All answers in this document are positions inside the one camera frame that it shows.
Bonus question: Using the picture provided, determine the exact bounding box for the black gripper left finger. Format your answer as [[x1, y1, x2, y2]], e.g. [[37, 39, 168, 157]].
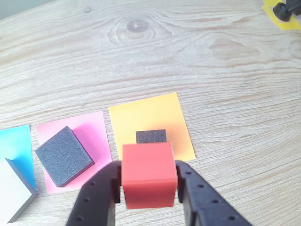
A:
[[65, 161, 123, 226]]

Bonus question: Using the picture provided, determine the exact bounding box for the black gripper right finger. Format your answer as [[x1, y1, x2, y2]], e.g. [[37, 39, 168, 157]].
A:
[[174, 160, 253, 226]]

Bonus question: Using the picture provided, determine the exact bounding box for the medium dark block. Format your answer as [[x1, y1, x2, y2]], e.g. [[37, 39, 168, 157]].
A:
[[34, 125, 95, 188]]

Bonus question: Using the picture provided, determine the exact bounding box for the small red cube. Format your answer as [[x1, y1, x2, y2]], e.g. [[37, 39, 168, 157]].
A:
[[121, 142, 177, 210]]

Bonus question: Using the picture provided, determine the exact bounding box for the large grey block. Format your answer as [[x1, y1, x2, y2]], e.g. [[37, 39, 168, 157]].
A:
[[0, 157, 39, 224]]

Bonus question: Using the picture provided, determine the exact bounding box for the small dark cube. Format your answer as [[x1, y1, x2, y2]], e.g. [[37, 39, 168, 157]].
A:
[[135, 129, 167, 145]]

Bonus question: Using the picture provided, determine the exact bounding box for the pink paper sheet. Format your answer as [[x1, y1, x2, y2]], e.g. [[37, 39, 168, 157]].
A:
[[36, 111, 113, 194]]

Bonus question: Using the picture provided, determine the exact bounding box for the blue paper sheet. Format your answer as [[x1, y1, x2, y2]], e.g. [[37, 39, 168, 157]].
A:
[[0, 125, 37, 191]]

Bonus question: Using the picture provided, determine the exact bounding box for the orange paper sheet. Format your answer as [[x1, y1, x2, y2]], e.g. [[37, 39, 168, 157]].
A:
[[108, 92, 197, 163]]

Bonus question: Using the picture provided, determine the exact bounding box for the yellow tape on table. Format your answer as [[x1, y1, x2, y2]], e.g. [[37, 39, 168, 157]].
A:
[[261, 0, 301, 31]]

